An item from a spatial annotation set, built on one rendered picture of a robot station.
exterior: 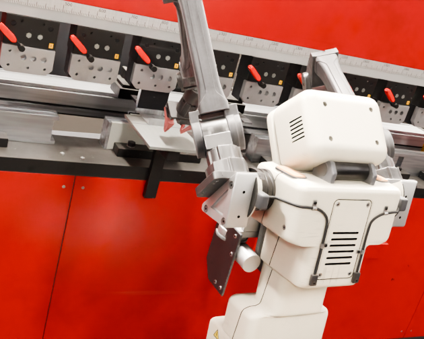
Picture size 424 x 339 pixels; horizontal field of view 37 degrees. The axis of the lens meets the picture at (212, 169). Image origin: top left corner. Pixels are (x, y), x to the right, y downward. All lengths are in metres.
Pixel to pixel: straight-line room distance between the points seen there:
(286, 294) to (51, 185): 0.89
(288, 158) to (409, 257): 1.67
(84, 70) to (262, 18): 0.61
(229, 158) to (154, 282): 1.13
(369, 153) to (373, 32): 1.13
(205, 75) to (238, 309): 0.51
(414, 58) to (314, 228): 1.42
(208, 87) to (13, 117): 0.84
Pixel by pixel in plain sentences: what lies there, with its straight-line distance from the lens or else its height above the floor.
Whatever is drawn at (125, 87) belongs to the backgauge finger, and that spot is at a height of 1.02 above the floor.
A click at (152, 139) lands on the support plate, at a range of 1.91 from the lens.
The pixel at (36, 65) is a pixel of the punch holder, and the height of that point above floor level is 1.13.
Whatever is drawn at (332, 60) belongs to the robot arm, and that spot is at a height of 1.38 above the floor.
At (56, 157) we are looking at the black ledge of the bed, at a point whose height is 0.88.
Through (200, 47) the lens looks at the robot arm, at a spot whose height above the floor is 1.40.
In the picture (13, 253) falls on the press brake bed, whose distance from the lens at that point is 2.08.
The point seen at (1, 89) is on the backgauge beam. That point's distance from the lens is 2.25.
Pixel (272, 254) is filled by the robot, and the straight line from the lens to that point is 1.37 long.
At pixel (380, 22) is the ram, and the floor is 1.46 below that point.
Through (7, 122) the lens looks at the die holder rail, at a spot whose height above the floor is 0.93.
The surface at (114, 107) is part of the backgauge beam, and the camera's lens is 2.34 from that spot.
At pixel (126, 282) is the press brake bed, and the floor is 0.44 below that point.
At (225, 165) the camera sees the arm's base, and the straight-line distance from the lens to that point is 1.22.
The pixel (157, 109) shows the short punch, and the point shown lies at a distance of 2.12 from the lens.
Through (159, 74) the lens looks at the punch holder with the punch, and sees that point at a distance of 2.04.
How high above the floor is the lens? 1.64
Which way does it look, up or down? 21 degrees down
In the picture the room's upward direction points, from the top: 16 degrees clockwise
